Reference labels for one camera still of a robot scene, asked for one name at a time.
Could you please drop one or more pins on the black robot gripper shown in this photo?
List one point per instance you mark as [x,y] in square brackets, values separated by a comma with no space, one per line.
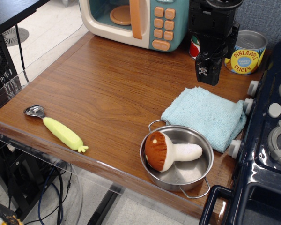
[213,23]

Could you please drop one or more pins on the plush brown mushroom toy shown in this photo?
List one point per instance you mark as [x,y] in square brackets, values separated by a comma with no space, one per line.
[161,152]

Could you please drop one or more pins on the red tomato can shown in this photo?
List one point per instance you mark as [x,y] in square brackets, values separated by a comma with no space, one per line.
[194,47]

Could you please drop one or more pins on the pineapple slices can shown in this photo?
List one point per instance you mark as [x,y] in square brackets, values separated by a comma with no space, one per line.
[248,52]

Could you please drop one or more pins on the light blue folded cloth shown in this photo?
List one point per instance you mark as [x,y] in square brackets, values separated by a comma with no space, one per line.
[218,119]

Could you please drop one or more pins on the toy microwave oven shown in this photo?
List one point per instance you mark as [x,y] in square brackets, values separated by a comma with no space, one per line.
[160,25]

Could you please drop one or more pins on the stainless steel pot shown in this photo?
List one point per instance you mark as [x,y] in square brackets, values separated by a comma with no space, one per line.
[182,176]

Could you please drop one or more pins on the dark blue toy stove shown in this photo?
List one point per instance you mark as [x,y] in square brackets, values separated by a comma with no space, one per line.
[255,196]

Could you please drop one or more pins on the yellow handled metal spoon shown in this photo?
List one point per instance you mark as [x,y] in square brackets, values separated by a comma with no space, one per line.
[62,132]

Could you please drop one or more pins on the black desk frame left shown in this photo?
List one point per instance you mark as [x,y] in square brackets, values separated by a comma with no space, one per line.
[14,11]

